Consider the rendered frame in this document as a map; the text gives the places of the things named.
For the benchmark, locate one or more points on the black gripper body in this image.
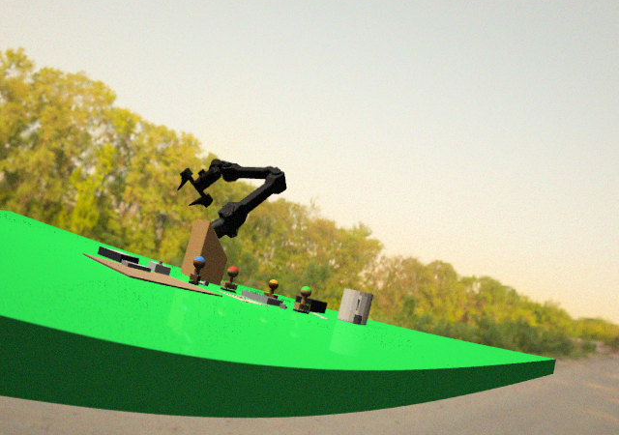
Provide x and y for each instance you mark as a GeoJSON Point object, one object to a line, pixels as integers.
{"type": "Point", "coordinates": [199, 184]}

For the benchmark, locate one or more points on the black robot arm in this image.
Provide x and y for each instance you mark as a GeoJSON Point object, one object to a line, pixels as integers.
{"type": "Point", "coordinates": [234, 214]}

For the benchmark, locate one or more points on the beige mug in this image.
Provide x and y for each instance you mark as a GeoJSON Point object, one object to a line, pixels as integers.
{"type": "Point", "coordinates": [355, 306]}

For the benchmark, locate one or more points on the cream inspection card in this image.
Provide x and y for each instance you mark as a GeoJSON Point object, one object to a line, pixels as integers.
{"type": "Point", "coordinates": [240, 298]}

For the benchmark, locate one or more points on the wooden stamp with green ball handle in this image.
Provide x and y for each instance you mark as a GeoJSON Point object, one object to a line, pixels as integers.
{"type": "Point", "coordinates": [305, 292]}

